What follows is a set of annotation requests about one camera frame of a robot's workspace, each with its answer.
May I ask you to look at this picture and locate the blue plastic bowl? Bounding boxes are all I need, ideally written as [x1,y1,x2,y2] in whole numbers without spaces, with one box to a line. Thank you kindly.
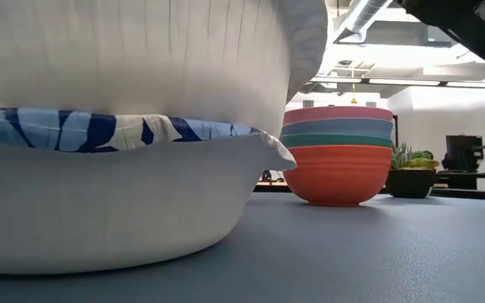
[280,118,395,140]

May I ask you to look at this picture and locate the pink plastic bowl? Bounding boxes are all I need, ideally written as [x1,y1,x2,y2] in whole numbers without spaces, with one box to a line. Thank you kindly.
[283,105,394,127]

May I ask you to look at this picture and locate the green plastic bowl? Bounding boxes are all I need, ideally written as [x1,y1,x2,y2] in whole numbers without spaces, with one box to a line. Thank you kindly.
[280,132,395,150]

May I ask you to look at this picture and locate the orange plastic bowl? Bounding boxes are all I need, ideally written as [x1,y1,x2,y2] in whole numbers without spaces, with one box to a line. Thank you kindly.
[283,144,394,208]

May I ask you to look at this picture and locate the green succulent plant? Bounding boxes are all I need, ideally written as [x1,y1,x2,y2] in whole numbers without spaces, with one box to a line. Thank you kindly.
[390,141,441,172]

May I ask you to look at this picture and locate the black plant pot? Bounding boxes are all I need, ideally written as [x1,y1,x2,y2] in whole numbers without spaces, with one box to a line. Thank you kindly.
[385,167,438,199]

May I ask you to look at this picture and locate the linear ceiling light strip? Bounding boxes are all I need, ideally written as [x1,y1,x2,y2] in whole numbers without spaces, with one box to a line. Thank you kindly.
[308,76,485,90]

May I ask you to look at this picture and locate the black computer monitor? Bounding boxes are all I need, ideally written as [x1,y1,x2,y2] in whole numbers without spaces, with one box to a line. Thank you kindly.
[441,134,485,173]

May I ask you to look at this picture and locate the black background desk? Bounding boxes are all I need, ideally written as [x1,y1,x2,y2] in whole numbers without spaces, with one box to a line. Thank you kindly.
[434,169,485,191]

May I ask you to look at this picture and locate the silver ceiling air duct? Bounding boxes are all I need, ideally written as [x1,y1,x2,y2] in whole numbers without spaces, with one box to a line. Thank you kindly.
[333,0,396,45]

